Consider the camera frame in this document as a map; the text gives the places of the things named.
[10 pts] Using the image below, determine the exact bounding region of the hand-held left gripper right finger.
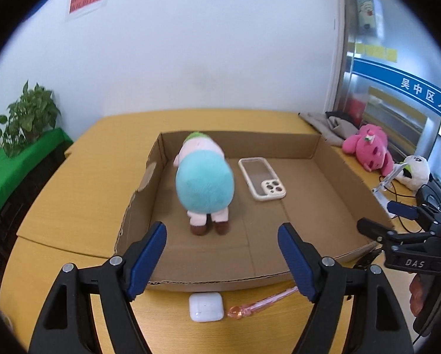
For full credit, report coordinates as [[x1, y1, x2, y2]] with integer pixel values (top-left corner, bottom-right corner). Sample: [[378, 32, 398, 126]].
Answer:
[[277, 222, 414, 354]]

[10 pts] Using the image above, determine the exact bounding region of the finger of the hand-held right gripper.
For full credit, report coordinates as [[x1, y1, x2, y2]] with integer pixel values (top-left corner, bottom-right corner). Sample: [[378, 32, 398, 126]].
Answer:
[[386, 200, 441, 226], [357, 218, 435, 252]]

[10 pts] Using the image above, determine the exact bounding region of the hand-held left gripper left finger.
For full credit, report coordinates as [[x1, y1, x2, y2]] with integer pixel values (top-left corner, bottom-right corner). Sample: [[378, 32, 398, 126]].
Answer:
[[29, 221, 168, 354]]

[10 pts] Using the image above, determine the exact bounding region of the shallow brown cardboard box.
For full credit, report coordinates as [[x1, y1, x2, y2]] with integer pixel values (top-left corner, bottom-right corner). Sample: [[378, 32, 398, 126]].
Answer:
[[114, 130, 396, 292]]

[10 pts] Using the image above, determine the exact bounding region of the pink transparent pen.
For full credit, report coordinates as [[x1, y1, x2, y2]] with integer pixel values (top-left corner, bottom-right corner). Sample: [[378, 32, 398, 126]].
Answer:
[[227, 287, 298, 319]]

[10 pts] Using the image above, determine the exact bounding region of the beige clear phone case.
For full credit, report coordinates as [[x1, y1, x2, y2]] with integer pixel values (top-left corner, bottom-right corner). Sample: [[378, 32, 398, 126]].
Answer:
[[238, 157, 287, 202]]

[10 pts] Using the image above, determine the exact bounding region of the white earbuds case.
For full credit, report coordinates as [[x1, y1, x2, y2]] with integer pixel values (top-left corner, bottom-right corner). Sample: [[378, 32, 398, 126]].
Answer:
[[189, 292, 224, 322]]

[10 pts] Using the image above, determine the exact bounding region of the person's right hand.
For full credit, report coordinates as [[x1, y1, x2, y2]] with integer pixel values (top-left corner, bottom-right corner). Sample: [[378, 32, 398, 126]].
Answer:
[[408, 276, 427, 318]]

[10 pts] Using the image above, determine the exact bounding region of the white phone stand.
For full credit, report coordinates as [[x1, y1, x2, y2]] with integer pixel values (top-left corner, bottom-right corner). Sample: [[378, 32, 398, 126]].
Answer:
[[371, 162, 409, 219]]

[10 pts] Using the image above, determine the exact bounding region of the white panda plush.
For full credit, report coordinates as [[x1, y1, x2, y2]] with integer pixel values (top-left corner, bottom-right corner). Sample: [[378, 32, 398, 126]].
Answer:
[[394, 155, 431, 192]]

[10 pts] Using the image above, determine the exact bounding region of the magenta plush bear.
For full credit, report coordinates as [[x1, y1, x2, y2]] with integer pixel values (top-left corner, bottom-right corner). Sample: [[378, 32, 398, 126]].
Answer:
[[342, 123, 395, 177]]

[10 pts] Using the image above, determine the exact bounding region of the pink and teal plush toy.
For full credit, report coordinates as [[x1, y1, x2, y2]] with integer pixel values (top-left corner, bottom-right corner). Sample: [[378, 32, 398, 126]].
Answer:
[[173, 131, 236, 237]]

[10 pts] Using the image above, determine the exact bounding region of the grey folded jacket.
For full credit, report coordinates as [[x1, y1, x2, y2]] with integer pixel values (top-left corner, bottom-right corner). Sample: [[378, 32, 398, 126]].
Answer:
[[299, 111, 363, 147]]

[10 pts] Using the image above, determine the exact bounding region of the blue band window sign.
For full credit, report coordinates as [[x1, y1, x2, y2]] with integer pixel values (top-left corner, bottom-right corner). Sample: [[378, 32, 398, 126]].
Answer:
[[353, 57, 441, 128]]

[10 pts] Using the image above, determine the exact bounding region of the row of yellow sticky notes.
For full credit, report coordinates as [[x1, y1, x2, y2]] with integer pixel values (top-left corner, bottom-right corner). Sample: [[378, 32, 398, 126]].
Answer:
[[355, 42, 398, 63]]

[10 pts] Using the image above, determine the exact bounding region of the large green potted plant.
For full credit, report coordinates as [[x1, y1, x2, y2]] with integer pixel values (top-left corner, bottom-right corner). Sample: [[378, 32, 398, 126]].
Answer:
[[0, 80, 62, 157]]

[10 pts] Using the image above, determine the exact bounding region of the cartoon sticker poster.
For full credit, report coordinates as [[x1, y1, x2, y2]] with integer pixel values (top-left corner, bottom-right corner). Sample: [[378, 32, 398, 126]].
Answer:
[[355, 0, 378, 30]]

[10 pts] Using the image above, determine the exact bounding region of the black cable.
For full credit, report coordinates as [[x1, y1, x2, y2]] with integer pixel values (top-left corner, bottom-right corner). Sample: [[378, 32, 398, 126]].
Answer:
[[388, 181, 413, 235]]

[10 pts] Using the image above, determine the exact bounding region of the metal glass partition frame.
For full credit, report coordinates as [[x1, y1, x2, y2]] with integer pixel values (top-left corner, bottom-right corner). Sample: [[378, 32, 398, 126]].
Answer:
[[325, 0, 355, 117]]

